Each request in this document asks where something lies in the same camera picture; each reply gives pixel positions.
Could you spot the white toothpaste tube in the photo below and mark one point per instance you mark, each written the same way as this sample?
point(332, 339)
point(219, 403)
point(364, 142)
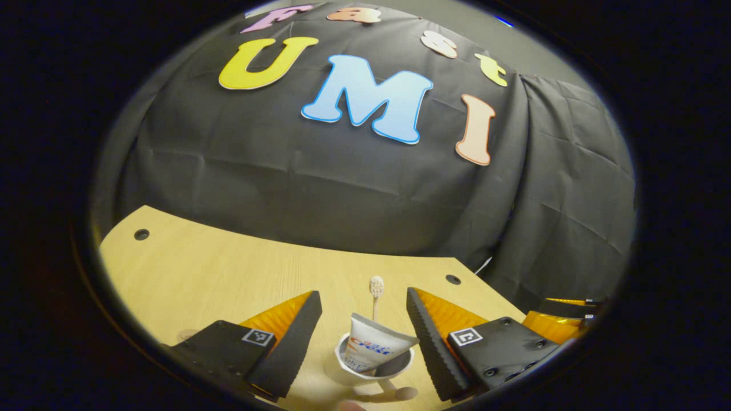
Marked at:
point(374, 345)

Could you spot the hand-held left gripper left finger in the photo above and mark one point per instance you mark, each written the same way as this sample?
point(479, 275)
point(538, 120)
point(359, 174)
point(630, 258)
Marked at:
point(294, 348)

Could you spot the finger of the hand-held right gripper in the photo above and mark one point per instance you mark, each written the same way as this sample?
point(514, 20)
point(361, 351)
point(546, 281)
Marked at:
point(551, 326)
point(571, 301)

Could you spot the black backdrop cloth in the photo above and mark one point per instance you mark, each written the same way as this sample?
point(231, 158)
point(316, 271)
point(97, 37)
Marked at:
point(342, 188)

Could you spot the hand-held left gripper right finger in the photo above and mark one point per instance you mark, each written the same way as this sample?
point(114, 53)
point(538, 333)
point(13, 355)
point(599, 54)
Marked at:
point(431, 348)

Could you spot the wooden desktop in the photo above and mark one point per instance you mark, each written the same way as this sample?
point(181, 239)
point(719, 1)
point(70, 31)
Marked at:
point(228, 274)

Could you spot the beige toothbrush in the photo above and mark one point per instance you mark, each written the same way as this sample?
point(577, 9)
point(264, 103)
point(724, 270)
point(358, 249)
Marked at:
point(376, 288)

